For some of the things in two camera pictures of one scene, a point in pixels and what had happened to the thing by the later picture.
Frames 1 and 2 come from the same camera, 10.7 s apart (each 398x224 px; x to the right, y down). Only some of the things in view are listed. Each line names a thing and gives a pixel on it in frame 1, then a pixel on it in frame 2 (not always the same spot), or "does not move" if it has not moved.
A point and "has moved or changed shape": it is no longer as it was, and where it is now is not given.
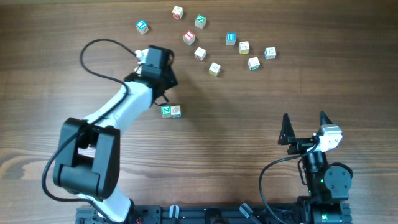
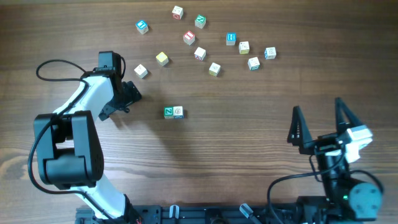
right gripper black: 287,137 to 323,142
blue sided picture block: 175,111 has moved or changed shape
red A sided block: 200,53 does not move
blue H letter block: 231,38 does not move
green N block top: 200,21 does not move
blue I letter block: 142,26 does not move
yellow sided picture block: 214,69 does not move
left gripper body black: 170,78 to 125,99
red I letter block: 189,38 does not move
